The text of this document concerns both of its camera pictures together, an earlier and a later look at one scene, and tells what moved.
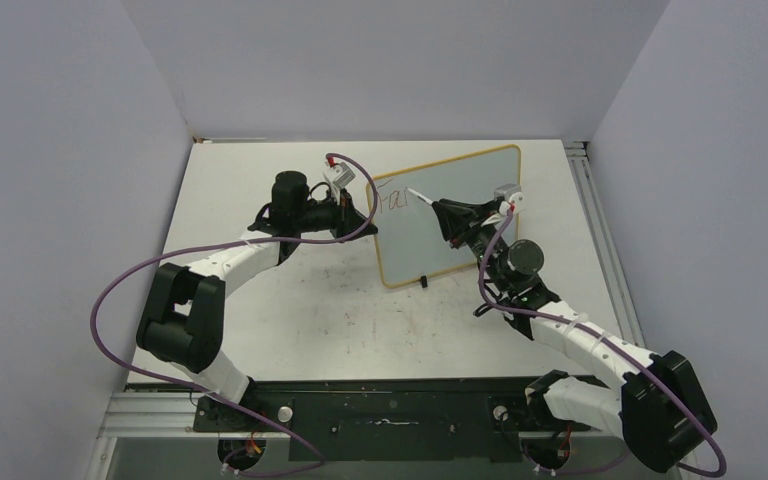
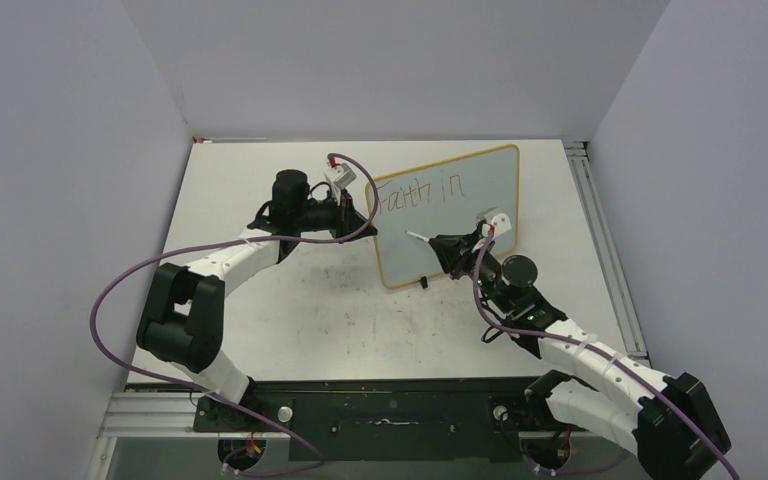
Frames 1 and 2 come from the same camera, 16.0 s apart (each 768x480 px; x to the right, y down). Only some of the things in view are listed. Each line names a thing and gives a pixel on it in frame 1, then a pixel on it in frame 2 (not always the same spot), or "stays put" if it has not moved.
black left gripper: [346, 218] stays put
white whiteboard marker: [420, 196] -> [418, 236]
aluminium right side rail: [602, 242] stays put
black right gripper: [455, 216] -> [449, 248]
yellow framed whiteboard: [410, 239] stays put
